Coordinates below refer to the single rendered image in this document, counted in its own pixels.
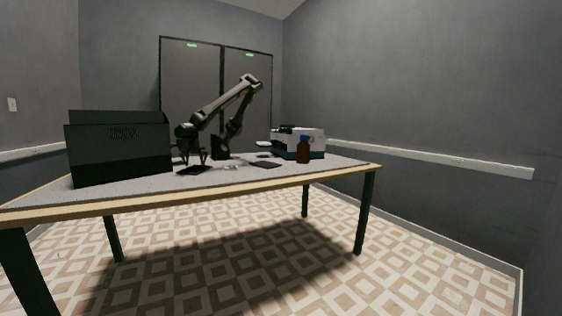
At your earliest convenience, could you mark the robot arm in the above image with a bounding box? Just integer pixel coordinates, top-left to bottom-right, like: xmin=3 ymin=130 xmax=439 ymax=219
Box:
xmin=174 ymin=74 xmax=264 ymax=152

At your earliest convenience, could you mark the brown bottle with blue cap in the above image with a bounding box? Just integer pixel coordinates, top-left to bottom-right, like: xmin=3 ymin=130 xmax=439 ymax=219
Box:
xmin=296 ymin=135 xmax=310 ymax=164

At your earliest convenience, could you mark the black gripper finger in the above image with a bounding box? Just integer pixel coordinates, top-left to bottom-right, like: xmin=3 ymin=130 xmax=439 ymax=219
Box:
xmin=179 ymin=152 xmax=190 ymax=167
xmin=199 ymin=152 xmax=209 ymax=167

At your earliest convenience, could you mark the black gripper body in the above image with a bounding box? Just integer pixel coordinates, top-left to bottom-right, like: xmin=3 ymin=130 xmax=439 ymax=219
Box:
xmin=181 ymin=147 xmax=207 ymax=154

